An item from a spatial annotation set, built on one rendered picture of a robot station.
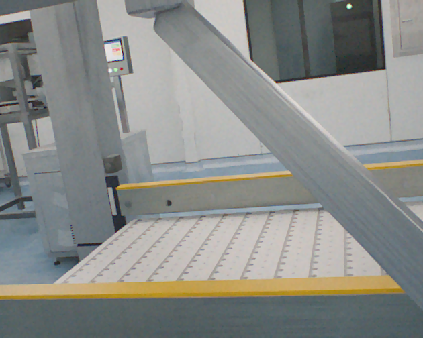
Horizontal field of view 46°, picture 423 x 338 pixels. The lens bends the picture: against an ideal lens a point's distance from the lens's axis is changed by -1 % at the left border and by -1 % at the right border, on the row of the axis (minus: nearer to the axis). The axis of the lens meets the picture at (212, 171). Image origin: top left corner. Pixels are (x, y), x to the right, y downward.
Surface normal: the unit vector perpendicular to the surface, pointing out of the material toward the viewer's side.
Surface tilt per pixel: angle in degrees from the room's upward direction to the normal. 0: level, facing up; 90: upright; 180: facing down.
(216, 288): 0
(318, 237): 0
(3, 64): 90
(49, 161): 90
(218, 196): 90
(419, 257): 87
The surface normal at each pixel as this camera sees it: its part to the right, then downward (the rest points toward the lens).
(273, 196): -0.24, 0.22
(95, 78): 0.96, -0.08
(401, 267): -0.74, 0.19
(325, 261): -0.14, -0.97
